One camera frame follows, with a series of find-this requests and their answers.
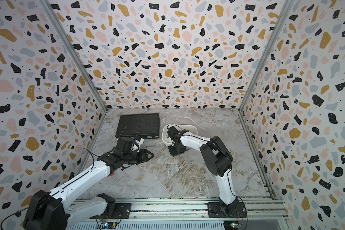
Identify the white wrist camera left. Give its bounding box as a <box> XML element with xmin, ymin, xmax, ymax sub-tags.
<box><xmin>135</xmin><ymin>137</ymin><xmax>144</xmax><ymax>146</ymax></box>

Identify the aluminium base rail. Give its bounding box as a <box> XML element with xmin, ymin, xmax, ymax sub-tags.
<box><xmin>70</xmin><ymin>197</ymin><xmax>292</xmax><ymax>230</ymax></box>

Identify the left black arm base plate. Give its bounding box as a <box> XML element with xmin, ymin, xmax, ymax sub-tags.
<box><xmin>90</xmin><ymin>203</ymin><xmax>132</xmax><ymax>219</ymax></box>

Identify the black tool case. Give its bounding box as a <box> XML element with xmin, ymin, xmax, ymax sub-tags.
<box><xmin>116</xmin><ymin>113</ymin><xmax>160</xmax><ymax>139</ymax></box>

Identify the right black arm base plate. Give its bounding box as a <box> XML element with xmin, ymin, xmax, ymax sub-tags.
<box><xmin>207</xmin><ymin>202</ymin><xmax>247</xmax><ymax>218</ymax></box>

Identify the white plastic storage box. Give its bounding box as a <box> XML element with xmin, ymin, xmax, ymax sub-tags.
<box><xmin>162</xmin><ymin>124</ymin><xmax>198</xmax><ymax>146</ymax></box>

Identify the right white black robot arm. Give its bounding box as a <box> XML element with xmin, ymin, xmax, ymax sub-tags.
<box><xmin>166</xmin><ymin>126</ymin><xmax>239</xmax><ymax>216</ymax></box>

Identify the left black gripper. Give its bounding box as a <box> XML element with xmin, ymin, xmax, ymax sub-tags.
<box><xmin>122</xmin><ymin>148</ymin><xmax>155</xmax><ymax>165</ymax></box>

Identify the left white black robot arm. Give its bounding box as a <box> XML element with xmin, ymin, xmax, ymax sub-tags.
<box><xmin>23</xmin><ymin>137</ymin><xmax>154</xmax><ymax>230</ymax></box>

